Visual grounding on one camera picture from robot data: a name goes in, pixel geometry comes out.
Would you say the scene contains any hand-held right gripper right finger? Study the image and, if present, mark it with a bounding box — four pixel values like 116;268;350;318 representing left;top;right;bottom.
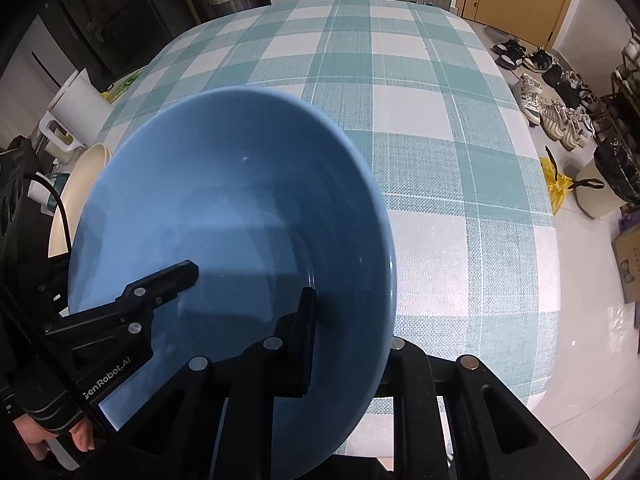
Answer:
372;337;591;480

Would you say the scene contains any black bag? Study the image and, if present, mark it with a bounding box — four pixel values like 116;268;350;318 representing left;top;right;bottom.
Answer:
0;140;56;261

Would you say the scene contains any person's left forearm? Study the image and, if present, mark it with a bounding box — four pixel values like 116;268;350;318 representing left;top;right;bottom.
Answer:
0;370;86;433

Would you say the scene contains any printed cardboard box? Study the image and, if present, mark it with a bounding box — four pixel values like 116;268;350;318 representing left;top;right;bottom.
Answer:
611;227;640;303

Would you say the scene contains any beige ridged plate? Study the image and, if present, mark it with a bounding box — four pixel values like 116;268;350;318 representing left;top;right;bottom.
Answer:
47;142;113;257

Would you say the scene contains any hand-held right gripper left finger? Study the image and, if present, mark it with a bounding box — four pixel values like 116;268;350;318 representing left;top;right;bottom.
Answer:
120;286;317;480

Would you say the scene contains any white electric kettle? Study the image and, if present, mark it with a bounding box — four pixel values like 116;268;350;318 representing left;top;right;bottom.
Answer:
39;69;112;163

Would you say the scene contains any person's left hand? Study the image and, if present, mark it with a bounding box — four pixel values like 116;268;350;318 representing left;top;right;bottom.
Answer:
12;410;97;461

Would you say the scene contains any beige bin with black bag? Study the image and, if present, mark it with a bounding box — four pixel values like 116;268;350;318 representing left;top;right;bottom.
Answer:
574;135;640;219

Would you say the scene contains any green packet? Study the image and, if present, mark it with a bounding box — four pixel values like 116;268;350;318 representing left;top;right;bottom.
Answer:
100;71;143;103

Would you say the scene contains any row of shoes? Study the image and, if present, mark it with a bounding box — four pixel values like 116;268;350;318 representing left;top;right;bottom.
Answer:
492;37;608;151

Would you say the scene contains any yellow plastic bag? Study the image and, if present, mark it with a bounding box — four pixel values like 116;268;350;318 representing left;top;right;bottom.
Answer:
539;146;575;216

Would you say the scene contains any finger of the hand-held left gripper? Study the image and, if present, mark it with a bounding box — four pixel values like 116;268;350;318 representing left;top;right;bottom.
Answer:
42;260;200;350

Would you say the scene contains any black cable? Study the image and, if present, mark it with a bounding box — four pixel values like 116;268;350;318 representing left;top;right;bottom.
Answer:
0;172;108;436

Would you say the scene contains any wooden door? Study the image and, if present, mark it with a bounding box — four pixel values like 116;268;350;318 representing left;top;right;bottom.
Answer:
460;0;581;51

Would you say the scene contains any shelf rack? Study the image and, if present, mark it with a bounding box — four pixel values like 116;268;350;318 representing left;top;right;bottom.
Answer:
595;17;640;141

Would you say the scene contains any blue bowl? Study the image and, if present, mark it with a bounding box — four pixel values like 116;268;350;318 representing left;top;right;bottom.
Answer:
67;86;397;480

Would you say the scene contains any teal lidded food container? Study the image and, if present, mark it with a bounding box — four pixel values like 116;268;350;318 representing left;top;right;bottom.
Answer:
46;174;71;213

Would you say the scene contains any black fridge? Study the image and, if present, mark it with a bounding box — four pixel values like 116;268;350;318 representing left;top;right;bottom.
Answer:
37;0;186;88

